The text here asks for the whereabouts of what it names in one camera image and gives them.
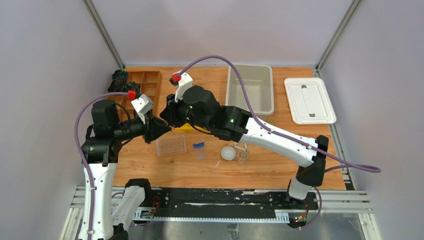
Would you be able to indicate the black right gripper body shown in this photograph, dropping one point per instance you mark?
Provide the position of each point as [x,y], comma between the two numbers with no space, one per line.
[183,115]

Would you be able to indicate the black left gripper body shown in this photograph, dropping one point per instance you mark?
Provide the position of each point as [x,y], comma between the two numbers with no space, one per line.
[147,128]

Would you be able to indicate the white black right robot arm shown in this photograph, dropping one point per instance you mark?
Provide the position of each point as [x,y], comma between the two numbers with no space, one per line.
[238,125]

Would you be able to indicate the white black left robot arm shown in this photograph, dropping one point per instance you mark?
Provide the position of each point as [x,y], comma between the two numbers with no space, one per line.
[100,154]

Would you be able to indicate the clear plastic well plate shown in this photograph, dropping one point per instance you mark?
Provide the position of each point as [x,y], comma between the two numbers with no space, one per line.
[170,145]

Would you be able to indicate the yellow test tube rack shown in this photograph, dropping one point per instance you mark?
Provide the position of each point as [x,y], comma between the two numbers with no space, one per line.
[186,127]

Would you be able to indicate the wooden compartment organizer tray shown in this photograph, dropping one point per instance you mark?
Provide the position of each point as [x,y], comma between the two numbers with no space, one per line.
[150,83]

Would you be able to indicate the dark floral rolled cloth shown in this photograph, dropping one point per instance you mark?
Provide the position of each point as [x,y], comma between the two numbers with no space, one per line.
[120,85]

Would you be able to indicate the white clay triangle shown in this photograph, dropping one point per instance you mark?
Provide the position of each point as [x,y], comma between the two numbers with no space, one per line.
[242,146]

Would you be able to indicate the white porcelain evaporating dish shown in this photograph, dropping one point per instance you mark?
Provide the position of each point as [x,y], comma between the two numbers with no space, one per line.
[228,153]

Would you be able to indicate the translucent grey plastic bin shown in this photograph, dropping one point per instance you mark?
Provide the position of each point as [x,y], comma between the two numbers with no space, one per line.
[258,83]

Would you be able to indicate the small glass flask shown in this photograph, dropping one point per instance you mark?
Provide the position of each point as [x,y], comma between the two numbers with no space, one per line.
[242,158]

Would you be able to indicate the white plastic bin lid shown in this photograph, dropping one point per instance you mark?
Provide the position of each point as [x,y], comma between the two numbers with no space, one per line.
[309,102]

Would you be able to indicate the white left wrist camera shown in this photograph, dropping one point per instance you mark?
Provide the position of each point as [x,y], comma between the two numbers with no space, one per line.
[141,105]

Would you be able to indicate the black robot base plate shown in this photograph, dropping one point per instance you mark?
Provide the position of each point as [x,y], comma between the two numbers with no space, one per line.
[224,203]

